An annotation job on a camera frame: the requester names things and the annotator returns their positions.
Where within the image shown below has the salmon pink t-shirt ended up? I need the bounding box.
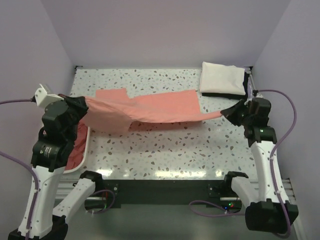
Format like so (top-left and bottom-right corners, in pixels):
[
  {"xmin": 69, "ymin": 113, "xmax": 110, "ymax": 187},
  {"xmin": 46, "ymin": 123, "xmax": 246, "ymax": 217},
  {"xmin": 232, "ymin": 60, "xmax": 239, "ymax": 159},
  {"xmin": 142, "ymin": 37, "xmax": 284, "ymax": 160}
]
[{"xmin": 82, "ymin": 88, "xmax": 222, "ymax": 134}]

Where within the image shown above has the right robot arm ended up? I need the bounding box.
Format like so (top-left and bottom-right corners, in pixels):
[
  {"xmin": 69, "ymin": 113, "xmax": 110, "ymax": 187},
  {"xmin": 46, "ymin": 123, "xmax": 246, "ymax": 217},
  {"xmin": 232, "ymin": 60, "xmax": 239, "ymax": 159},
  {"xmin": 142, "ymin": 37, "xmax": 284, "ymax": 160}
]
[{"xmin": 221, "ymin": 97, "xmax": 299, "ymax": 238}]

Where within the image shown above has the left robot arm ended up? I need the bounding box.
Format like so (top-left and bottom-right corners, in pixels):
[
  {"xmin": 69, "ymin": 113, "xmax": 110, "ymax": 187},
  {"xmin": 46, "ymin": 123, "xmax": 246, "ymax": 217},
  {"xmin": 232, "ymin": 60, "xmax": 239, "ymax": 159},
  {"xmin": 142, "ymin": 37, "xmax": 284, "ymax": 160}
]
[{"xmin": 8, "ymin": 94, "xmax": 104, "ymax": 240}]

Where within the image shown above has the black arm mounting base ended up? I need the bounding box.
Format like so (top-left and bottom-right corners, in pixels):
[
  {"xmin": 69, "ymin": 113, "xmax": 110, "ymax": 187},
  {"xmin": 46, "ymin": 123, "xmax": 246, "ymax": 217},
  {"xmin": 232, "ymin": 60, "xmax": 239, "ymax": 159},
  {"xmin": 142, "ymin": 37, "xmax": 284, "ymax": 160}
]
[{"xmin": 82, "ymin": 178, "xmax": 252, "ymax": 210}]

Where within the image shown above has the white plastic laundry basket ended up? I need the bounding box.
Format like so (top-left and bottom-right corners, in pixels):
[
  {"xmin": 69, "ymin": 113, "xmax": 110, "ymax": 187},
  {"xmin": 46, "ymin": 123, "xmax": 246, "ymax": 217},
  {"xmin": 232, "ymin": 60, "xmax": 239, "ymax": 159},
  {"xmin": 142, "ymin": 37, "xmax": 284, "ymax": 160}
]
[{"xmin": 63, "ymin": 127, "xmax": 91, "ymax": 174}]

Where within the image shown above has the folded white t-shirt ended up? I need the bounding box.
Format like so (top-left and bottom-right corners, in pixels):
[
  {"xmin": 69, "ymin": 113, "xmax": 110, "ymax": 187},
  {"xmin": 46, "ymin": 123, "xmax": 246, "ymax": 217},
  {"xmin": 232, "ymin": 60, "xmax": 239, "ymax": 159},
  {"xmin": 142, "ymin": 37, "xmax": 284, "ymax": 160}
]
[{"xmin": 199, "ymin": 61, "xmax": 246, "ymax": 96}]

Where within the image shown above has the dark pink crumpled t-shirt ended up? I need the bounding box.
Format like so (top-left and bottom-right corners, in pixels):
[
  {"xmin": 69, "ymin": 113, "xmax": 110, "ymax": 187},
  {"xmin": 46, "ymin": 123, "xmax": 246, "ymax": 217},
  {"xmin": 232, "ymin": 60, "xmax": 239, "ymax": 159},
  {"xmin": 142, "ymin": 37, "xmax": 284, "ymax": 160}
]
[{"xmin": 65, "ymin": 121, "xmax": 88, "ymax": 173}]

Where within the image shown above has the folded black t-shirt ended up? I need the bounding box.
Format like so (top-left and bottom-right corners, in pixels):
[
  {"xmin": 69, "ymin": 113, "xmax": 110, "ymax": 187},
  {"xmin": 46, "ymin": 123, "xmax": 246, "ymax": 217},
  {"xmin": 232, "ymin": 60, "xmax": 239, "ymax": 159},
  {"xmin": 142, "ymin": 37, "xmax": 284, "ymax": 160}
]
[{"xmin": 201, "ymin": 72, "xmax": 250, "ymax": 101}]

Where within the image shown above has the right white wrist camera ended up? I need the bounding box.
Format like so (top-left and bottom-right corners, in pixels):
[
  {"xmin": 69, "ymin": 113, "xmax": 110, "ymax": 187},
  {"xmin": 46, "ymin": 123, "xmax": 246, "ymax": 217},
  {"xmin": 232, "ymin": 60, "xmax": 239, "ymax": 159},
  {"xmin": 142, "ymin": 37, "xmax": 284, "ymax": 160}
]
[{"xmin": 245, "ymin": 90, "xmax": 264, "ymax": 105}]

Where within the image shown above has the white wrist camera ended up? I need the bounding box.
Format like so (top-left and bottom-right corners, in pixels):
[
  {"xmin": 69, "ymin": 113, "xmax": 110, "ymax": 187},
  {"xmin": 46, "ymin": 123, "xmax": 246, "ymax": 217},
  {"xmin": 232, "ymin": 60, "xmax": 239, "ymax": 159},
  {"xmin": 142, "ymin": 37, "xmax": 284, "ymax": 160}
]
[
  {"xmin": 245, "ymin": 90, "xmax": 264, "ymax": 105},
  {"xmin": 32, "ymin": 84, "xmax": 63, "ymax": 109}
]

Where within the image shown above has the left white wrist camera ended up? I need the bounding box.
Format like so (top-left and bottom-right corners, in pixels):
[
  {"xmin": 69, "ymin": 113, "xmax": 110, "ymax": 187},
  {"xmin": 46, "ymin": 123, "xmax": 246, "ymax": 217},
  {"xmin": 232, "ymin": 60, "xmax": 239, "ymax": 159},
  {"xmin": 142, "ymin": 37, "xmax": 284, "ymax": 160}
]
[{"xmin": 32, "ymin": 84, "xmax": 63, "ymax": 109}]

